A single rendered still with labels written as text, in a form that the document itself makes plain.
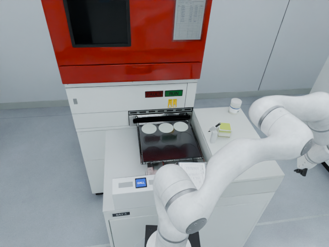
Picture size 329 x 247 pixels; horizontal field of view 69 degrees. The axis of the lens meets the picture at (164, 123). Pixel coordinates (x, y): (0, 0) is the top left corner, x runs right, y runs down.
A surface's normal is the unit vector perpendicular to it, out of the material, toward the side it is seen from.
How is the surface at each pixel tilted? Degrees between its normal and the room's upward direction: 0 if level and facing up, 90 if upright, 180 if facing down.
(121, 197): 90
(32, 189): 0
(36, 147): 0
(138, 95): 90
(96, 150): 90
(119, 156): 0
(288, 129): 34
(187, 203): 23
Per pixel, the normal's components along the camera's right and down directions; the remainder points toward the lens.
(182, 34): 0.15, 0.64
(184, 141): 0.04, -0.77
